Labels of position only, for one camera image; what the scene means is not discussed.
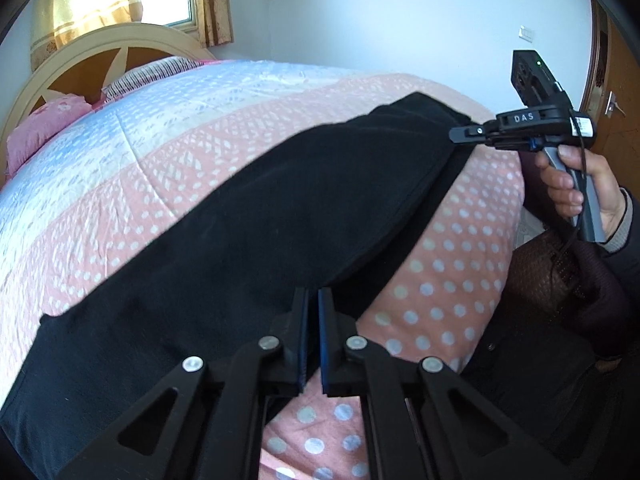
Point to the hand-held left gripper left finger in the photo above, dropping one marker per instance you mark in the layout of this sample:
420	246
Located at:
301	341

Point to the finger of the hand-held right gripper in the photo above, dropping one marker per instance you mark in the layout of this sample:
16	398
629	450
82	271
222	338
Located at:
467	133

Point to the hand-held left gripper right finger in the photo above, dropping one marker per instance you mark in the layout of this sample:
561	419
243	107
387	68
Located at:
325	341

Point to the black pants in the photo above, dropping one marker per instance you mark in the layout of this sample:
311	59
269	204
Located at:
250	235

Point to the person's right forearm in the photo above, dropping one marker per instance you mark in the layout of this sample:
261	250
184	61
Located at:
615	280

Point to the person's right hand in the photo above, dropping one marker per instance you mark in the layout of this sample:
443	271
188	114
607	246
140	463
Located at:
562	185

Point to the wooden door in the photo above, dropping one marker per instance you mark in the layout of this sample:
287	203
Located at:
615	65

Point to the person's dark clothing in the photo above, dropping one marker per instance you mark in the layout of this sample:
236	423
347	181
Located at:
540	375

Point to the pink and blue dotted quilt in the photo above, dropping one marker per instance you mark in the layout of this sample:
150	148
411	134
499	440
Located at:
150	160

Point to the narrow yellow curtain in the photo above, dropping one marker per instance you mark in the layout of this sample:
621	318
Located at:
215	0

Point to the striped pillow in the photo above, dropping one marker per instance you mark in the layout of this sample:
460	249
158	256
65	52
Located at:
150	72

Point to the pink pillow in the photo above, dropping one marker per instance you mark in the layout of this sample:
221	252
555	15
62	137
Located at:
45	120

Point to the cream wooden headboard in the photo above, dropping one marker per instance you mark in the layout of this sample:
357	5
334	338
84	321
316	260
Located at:
75	45

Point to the wide yellow curtain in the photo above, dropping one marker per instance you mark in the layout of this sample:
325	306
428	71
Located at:
85	0

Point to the white light switch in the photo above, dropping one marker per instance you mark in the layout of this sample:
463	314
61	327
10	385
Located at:
526	34

